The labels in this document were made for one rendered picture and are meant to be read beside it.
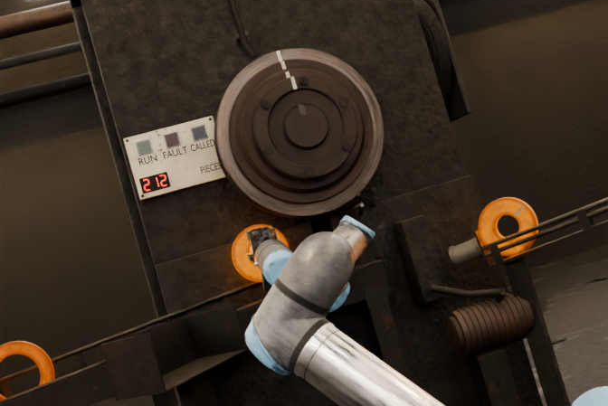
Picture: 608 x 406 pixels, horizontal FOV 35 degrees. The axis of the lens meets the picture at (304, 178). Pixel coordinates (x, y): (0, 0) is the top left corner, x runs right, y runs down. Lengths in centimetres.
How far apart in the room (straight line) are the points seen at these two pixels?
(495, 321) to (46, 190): 657
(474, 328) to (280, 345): 91
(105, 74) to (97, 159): 598
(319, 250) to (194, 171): 102
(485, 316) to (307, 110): 72
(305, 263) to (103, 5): 133
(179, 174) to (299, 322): 108
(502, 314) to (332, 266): 91
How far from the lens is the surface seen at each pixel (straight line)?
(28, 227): 879
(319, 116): 261
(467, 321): 260
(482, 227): 267
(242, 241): 266
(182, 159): 278
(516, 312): 264
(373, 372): 175
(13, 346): 266
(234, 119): 265
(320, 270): 179
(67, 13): 832
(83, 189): 878
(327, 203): 268
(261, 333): 181
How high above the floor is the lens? 81
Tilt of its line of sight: 4 degrees up
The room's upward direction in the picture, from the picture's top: 16 degrees counter-clockwise
